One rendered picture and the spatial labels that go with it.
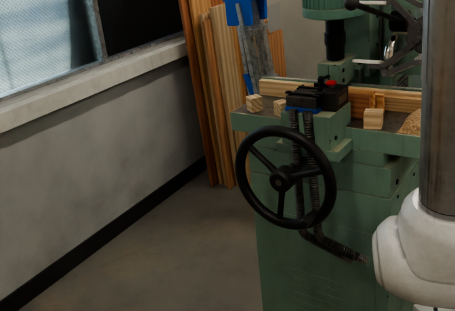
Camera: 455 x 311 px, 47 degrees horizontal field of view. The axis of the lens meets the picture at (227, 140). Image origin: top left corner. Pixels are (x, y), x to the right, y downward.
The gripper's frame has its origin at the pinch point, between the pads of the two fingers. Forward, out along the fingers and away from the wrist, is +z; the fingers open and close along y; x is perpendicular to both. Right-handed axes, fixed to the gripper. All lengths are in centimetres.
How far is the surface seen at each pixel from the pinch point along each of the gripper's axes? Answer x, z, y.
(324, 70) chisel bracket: -14.0, 15.0, -10.6
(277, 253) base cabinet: -16, 27, -70
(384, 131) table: -6.3, -6.3, -24.1
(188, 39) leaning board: -99, 133, -5
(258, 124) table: -6.2, 31.2, -27.3
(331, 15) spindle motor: -7.0, 11.2, 4.2
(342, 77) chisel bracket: -15.9, 10.3, -12.2
